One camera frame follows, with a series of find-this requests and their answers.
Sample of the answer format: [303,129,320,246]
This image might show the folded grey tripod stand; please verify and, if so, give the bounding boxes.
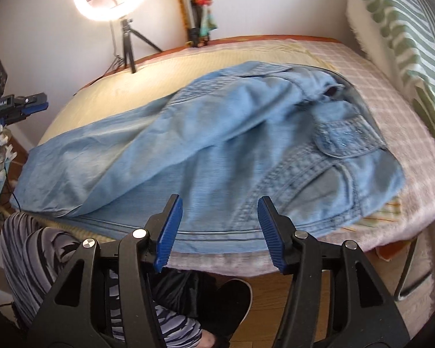
[172,0,213,48]

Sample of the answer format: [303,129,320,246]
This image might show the yellow striped shirt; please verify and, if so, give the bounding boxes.
[7,40,401,242]

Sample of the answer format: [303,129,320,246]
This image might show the black ring light tripod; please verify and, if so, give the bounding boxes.
[110,18,164,75]

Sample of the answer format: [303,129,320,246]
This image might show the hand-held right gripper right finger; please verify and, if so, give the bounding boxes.
[257,196,410,348]

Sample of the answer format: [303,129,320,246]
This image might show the green patterned fringed cushion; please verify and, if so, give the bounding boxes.
[346,0,435,91]

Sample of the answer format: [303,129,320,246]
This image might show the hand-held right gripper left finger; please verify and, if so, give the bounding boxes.
[27,194,184,348]

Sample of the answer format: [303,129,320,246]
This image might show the person's striped trouser leg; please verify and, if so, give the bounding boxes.
[0,212,204,348]

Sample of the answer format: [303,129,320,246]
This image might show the light blue denim pants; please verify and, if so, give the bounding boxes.
[10,61,406,254]

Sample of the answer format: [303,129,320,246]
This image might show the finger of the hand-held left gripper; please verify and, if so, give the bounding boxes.
[14,93,48,106]
[16,102,50,117]

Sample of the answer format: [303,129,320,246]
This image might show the pink plaid blanket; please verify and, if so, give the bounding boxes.
[134,36,435,272]

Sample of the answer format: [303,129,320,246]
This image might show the black slipper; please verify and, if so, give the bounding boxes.
[199,279,252,348]

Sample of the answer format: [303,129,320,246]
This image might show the dark metal frame leg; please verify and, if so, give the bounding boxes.
[395,237,430,301]

